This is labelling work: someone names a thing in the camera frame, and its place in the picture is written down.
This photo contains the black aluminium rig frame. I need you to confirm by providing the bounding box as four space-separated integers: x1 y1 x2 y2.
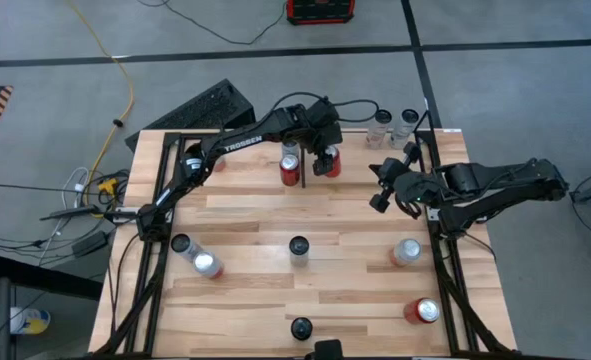
92 128 514 360

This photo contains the black power strip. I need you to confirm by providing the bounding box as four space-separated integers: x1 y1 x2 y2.
39 203 102 222

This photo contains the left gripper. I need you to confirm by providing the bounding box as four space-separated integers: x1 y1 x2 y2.
294 118 345 177

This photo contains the white yellow blue container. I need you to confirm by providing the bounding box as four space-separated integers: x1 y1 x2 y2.
9 307 52 335

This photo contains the black power brick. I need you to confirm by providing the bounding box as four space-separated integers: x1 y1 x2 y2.
71 230 109 259

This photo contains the black floor cable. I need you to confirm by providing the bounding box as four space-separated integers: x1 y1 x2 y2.
137 0 289 46

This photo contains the white cable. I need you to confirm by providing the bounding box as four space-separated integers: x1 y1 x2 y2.
62 166 92 209

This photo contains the red and black case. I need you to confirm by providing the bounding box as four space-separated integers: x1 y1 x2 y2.
285 0 357 26

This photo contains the white and red soda can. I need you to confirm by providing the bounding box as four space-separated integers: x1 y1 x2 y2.
192 251 225 280

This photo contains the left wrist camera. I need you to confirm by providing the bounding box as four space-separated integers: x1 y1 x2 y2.
307 97 343 127

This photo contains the clear bottle black cap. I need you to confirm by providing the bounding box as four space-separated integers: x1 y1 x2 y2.
170 233 201 261

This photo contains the yellow extension cable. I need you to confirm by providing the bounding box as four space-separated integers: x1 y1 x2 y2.
67 0 136 190

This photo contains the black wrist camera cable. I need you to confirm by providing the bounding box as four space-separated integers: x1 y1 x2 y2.
269 91 380 124

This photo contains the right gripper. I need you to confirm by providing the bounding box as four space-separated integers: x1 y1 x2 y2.
368 140 439 219

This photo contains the red Coca-Cola can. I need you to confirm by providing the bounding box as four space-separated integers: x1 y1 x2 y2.
324 144 343 179
279 153 302 188
403 297 441 326

